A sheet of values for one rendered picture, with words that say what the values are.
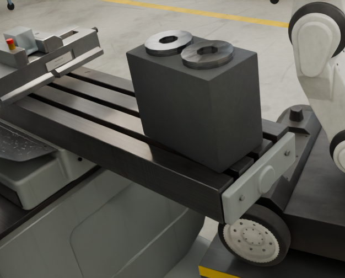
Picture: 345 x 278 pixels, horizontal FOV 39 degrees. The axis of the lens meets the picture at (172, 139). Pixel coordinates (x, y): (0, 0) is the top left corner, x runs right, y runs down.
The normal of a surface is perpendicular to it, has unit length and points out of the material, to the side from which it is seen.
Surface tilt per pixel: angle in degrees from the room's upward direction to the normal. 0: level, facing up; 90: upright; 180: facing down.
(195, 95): 90
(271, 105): 0
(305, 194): 0
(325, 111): 90
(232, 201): 90
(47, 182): 90
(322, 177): 0
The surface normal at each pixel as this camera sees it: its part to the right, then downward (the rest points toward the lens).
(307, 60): -0.45, 0.55
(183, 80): -0.73, 0.47
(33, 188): 0.74, 0.27
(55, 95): -0.15, -0.82
